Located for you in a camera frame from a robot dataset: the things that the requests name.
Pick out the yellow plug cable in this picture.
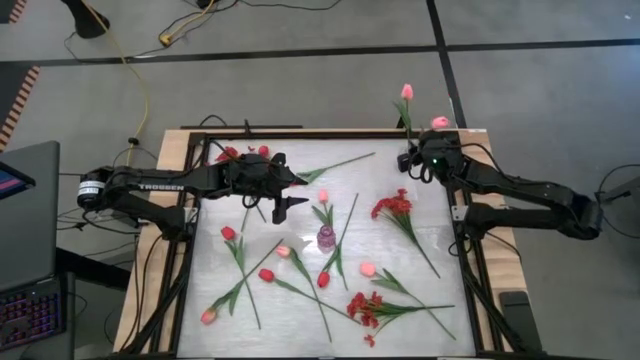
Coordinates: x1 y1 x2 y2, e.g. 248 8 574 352
158 0 217 47

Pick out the black stand base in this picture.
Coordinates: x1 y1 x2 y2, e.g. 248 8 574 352
59 0 111 40

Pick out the red artificial flower bunch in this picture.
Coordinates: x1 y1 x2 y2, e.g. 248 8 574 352
370 188 442 280
346 291 456 349
214 145 268 224

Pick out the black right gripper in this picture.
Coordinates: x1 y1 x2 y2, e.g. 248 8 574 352
398 132 464 181

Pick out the thin black bar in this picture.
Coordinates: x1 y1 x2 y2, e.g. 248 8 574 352
179 124 304 131

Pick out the grey stand leg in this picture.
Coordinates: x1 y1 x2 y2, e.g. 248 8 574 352
597 175 640 204

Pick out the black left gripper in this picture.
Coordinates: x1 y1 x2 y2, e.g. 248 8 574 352
228 152 310 225

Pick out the dark tilted screen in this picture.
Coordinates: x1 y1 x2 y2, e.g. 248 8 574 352
0 160 37 201

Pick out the purple glass vase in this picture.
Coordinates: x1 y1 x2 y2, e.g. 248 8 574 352
316 224 337 254

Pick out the black flat device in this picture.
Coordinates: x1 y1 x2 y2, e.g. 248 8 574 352
498 290 545 354

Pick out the yellow floor cable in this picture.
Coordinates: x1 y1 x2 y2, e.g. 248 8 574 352
79 0 152 169

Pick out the black desk beam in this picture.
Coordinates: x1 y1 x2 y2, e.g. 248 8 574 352
54 247 132 291

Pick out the black metal table frame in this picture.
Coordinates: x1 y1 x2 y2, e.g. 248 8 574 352
130 130 532 360

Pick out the grey laptop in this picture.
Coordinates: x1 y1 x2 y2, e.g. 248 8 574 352
0 141 69 354

